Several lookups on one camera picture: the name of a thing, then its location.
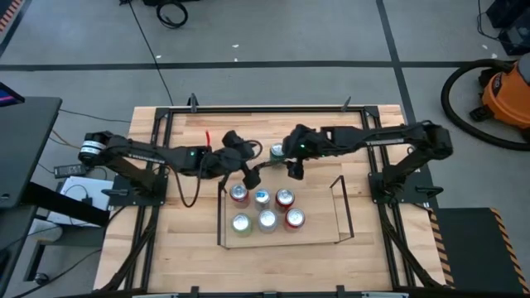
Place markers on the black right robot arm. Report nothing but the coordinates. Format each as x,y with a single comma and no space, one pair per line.
385,140

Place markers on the black power adapter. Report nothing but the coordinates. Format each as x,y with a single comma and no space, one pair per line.
69,170

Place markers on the orange shop vacuum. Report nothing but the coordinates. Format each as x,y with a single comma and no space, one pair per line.
509,99
446,99

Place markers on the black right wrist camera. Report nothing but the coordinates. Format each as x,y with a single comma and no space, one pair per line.
295,170

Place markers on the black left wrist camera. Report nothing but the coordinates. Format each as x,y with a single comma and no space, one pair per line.
251,180

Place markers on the black equipment case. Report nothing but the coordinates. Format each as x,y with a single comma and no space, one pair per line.
509,10
517,39

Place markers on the black platform hazard stripes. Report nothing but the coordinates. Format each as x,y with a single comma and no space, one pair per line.
472,248

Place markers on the black desk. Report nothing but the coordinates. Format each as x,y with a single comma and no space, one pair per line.
25,145

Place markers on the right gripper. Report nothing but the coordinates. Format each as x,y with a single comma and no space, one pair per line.
295,140

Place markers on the silver and orange can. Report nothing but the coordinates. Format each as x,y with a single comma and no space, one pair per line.
268,218

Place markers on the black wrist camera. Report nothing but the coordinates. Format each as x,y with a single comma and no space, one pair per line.
251,180
295,170

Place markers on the black caster wheel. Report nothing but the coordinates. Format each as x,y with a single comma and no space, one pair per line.
41,278

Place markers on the silver can blue tab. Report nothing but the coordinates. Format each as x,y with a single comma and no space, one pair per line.
262,195

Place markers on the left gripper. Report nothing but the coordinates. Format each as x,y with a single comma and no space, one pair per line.
225,159

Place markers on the dark red soda can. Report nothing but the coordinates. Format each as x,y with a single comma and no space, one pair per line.
285,196

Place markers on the pale green drink can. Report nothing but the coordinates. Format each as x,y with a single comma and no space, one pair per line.
241,222

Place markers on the black aluminium table frame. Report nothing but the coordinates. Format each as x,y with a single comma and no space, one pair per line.
267,109

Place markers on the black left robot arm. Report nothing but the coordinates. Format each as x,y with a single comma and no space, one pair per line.
141,155

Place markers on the green soda can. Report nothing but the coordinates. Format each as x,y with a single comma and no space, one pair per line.
276,151

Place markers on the black mat orange striped edge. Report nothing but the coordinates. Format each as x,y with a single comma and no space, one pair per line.
10,12

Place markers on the screen with colourful display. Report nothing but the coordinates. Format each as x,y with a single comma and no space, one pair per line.
8,97

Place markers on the red tag on wrist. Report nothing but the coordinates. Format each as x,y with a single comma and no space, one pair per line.
208,138

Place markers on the white power box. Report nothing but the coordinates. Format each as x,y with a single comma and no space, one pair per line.
99,194

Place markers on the orange-red soda can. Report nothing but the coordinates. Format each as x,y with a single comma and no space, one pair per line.
295,217

